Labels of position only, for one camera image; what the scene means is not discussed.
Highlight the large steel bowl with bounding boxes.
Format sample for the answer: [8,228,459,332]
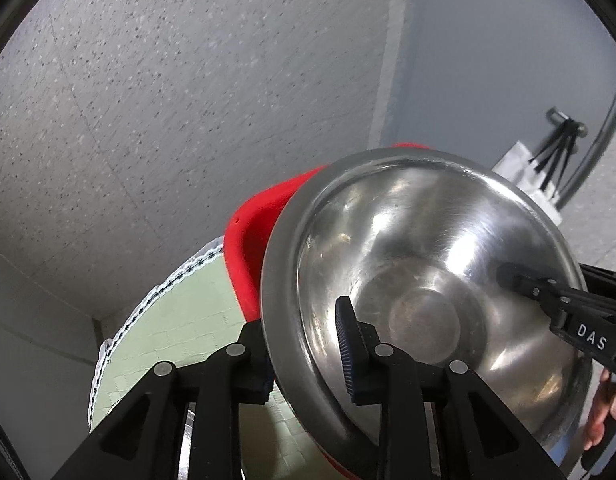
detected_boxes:
[260,148,592,479]

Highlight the red plastic basin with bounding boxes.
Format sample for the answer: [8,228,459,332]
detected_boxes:
[223,142,432,480]

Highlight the person's hand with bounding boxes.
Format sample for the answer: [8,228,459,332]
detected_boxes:
[583,368,616,451]

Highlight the white tote bag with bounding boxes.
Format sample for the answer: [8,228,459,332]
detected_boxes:
[493,124,578,226]

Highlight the grey door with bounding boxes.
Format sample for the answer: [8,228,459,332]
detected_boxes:
[369,0,616,200]

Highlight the metal door handle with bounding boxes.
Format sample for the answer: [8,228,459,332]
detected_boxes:
[546,106,588,138]

